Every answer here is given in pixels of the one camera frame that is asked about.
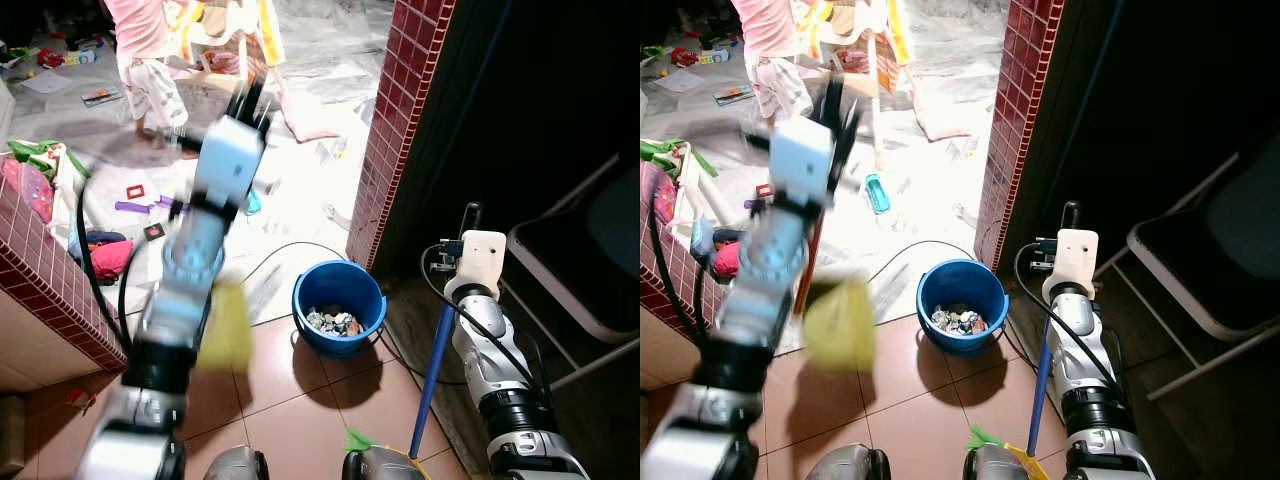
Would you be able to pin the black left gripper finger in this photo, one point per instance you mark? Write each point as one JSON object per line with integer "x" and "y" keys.
{"x": 852, "y": 108}
{"x": 238, "y": 98}
{"x": 827, "y": 95}
{"x": 260, "y": 92}

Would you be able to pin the yellow dustpan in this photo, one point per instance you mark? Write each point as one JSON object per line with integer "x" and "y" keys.
{"x": 225, "y": 330}
{"x": 842, "y": 325}

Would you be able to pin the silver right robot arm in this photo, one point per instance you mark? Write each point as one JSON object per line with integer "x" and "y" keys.
{"x": 490, "y": 350}
{"x": 1085, "y": 360}

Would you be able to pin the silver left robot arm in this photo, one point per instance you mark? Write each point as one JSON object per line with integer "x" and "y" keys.
{"x": 185, "y": 270}
{"x": 770, "y": 262}

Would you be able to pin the teal plastic toy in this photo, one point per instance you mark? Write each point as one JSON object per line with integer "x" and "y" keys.
{"x": 253, "y": 202}
{"x": 878, "y": 195}

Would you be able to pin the white yellow plastic chair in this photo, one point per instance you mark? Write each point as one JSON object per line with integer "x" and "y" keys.
{"x": 235, "y": 15}
{"x": 870, "y": 15}

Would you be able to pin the child in pink shirt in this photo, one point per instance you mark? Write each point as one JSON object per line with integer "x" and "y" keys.
{"x": 140, "y": 30}
{"x": 770, "y": 30}

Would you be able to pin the colourful picture book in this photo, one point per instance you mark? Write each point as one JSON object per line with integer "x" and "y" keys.
{"x": 102, "y": 97}
{"x": 733, "y": 95}

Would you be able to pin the crumpled trash pile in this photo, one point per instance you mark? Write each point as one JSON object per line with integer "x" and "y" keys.
{"x": 958, "y": 320}
{"x": 335, "y": 322}

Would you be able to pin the blue plastic bucket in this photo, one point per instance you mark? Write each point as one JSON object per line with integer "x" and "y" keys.
{"x": 310, "y": 292}
{"x": 935, "y": 292}

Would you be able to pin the purple plastic toy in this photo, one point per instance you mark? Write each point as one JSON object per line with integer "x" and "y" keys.
{"x": 135, "y": 207}
{"x": 755, "y": 205}

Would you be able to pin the colourful toy box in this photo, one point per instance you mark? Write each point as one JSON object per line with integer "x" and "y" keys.
{"x": 85, "y": 53}
{"x": 715, "y": 55}

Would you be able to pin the black folding chair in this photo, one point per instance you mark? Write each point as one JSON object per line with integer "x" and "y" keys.
{"x": 570, "y": 275}
{"x": 1200, "y": 275}

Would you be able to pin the white paper sheet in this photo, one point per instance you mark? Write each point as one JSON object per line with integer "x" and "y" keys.
{"x": 680, "y": 80}
{"x": 45, "y": 82}

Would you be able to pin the small red black square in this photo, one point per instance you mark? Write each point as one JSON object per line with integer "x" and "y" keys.
{"x": 155, "y": 232}

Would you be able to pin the red cloth bundle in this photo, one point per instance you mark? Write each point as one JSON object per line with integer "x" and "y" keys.
{"x": 110, "y": 260}
{"x": 728, "y": 260}

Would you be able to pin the green plastic toy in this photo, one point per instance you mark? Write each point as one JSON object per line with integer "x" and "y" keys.
{"x": 660, "y": 152}
{"x": 30, "y": 150}

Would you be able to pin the pink bag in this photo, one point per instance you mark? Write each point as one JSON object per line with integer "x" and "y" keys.
{"x": 655, "y": 195}
{"x": 25, "y": 190}

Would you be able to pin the grey right robot leg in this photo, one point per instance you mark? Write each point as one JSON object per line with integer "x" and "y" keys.
{"x": 995, "y": 468}
{"x": 375, "y": 468}

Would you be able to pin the grey robot leg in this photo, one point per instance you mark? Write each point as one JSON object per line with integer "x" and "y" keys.
{"x": 375, "y": 468}
{"x": 995, "y": 468}
{"x": 845, "y": 465}
{"x": 235, "y": 465}

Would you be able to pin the grey left robot leg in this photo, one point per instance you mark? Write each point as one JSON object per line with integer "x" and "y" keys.
{"x": 845, "y": 465}
{"x": 235, "y": 465}

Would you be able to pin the red wrapper scrap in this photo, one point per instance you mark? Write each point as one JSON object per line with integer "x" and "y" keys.
{"x": 80, "y": 398}

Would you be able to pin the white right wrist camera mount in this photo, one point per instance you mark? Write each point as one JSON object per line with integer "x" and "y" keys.
{"x": 1072, "y": 260}
{"x": 482, "y": 260}

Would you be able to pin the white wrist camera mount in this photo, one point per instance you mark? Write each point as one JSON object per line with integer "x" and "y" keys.
{"x": 482, "y": 260}
{"x": 230, "y": 160}
{"x": 800, "y": 160}
{"x": 1072, "y": 260}

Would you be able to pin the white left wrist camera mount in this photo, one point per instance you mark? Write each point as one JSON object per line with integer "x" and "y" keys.
{"x": 230, "y": 160}
{"x": 800, "y": 160}

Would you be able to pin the white plastic frame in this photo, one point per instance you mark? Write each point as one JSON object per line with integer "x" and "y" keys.
{"x": 700, "y": 170}
{"x": 70, "y": 190}

